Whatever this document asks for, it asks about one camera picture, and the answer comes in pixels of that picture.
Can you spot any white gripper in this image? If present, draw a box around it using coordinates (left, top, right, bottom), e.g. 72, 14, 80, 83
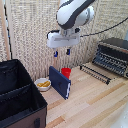
46, 29, 81, 58

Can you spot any blue hardcover book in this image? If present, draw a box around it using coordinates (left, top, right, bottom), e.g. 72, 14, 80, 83
48, 65, 72, 100

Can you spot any red plastic cup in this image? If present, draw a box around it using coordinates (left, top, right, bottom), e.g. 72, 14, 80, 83
60, 67, 73, 80

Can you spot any white bowl with yellow food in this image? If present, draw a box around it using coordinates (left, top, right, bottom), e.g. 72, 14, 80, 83
34, 77, 53, 93

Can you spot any black fabric storage box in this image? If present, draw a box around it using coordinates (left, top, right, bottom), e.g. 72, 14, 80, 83
0, 59, 49, 128

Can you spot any black wire oven rack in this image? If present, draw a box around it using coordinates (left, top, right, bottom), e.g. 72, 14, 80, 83
78, 64, 112, 86

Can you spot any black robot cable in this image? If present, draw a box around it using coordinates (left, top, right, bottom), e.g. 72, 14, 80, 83
46, 16, 128, 38

